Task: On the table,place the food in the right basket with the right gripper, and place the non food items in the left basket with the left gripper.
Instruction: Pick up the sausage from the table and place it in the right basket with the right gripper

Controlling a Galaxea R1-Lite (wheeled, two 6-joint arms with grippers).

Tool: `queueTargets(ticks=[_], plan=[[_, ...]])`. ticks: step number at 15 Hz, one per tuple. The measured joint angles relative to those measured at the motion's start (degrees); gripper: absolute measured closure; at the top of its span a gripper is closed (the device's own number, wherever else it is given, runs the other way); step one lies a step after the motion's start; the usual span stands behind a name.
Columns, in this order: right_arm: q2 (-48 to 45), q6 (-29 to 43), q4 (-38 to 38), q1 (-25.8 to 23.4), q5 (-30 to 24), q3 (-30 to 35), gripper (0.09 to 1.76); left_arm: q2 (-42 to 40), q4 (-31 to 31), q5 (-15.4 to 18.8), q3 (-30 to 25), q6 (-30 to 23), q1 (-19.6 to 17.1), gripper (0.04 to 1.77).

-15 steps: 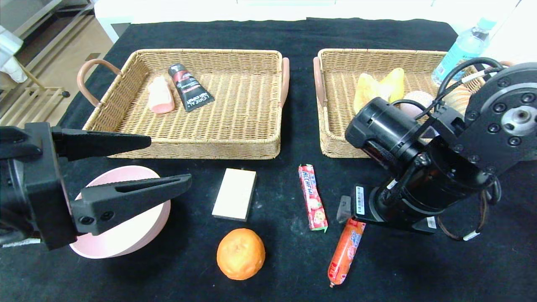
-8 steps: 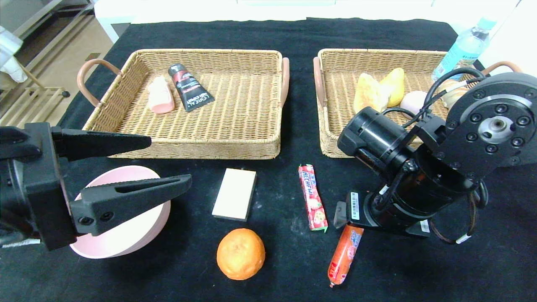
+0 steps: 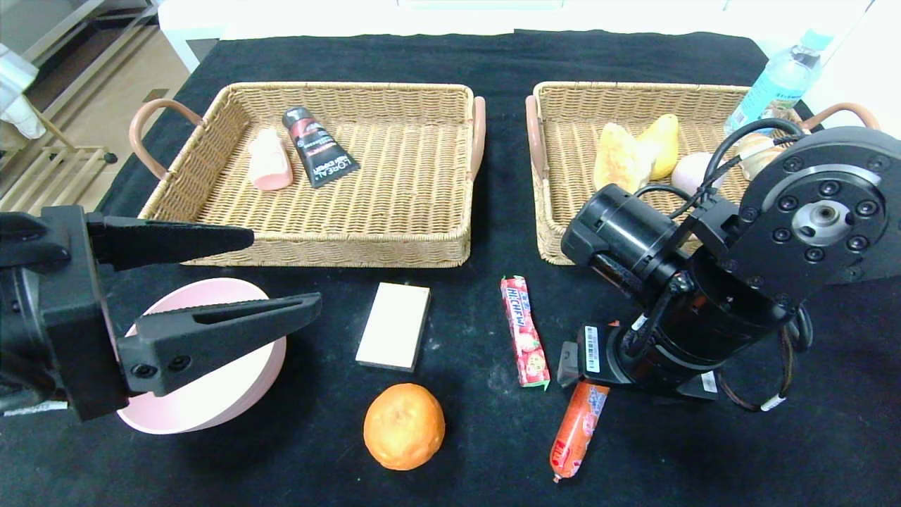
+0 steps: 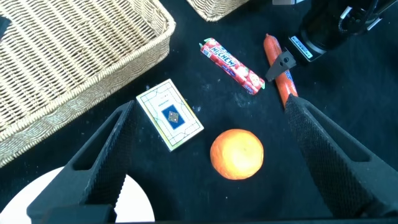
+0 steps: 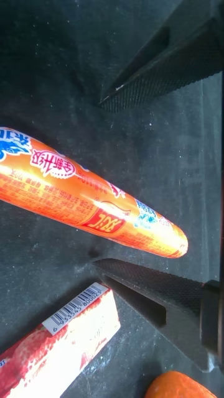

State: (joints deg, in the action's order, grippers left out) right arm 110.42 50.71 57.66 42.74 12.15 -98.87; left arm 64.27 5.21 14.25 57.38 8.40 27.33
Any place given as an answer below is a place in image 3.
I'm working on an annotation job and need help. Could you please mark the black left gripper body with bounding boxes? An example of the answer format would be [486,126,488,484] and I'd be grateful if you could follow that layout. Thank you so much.
[0,204,130,423]

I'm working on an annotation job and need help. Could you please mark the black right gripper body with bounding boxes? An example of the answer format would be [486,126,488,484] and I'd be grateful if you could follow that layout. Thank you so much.
[576,323,638,384]

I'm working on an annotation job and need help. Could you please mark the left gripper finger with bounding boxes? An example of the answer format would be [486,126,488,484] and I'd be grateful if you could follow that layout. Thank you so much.
[115,292,322,398]
[86,212,256,272]

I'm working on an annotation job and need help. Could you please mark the red strawberry candy stick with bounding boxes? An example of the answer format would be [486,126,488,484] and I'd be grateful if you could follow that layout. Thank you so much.
[500,275,551,389]

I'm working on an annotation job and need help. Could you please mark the orange sausage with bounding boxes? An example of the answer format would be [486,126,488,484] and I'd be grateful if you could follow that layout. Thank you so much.
[549,320,622,484]

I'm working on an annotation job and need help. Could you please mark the pale purple round bun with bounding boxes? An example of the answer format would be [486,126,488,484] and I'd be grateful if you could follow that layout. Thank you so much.
[670,152,726,196]

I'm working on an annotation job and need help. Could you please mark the wicker basket holding food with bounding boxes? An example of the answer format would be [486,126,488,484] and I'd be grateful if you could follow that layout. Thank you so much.
[525,81,881,267]

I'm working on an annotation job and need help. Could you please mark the wicker basket holding toiletries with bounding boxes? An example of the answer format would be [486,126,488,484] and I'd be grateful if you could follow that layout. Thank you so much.
[129,82,486,269]

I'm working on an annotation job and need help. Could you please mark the pink bowl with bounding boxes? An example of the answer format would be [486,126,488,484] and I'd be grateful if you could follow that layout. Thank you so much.
[116,277,288,434]

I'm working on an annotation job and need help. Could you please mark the small pink bottle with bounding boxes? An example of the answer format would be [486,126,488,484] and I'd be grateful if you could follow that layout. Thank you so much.
[247,128,294,192]

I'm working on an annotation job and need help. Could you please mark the wooden rack on casters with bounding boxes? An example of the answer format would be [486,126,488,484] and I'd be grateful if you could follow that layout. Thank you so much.
[0,106,119,212]

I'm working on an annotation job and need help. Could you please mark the black cosmetic tube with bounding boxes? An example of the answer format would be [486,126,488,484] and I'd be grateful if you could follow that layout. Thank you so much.
[282,106,361,189]

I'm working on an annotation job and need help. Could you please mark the orange tangerine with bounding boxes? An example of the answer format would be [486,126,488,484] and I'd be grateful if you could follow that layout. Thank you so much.
[363,383,446,471]

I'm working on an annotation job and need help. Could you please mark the white playing card box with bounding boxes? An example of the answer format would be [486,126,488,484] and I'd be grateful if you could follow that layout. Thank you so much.
[355,282,431,373]

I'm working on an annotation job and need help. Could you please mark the flat toasted bread slice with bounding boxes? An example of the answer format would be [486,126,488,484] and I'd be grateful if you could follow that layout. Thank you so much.
[593,123,655,196]

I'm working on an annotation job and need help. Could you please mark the white hanging cloth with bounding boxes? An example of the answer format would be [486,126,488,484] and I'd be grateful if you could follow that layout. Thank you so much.
[0,42,46,139]

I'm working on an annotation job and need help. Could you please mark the low dark shelf unit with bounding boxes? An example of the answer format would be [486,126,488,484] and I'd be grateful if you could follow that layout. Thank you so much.
[0,0,164,120]

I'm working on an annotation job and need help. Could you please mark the yellow pear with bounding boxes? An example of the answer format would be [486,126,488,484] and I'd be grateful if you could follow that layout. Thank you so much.
[637,113,681,181]

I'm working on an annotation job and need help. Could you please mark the white table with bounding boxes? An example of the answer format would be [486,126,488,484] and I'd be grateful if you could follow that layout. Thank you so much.
[158,0,768,75]

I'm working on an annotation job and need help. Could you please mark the ridged bread roll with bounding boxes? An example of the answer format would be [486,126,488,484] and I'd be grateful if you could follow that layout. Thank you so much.
[736,132,786,180]

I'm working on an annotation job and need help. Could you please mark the black table cloth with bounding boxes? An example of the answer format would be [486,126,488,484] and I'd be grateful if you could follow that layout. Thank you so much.
[0,30,901,507]

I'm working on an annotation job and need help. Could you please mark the clear water bottle blue label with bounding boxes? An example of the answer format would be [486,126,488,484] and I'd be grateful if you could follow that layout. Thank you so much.
[725,28,835,134]

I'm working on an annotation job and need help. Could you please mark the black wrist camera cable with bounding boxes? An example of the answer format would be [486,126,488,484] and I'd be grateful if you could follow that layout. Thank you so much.
[634,182,698,204]

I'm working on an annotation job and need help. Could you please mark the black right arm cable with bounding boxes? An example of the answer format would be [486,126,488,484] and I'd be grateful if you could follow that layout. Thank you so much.
[700,118,807,194]

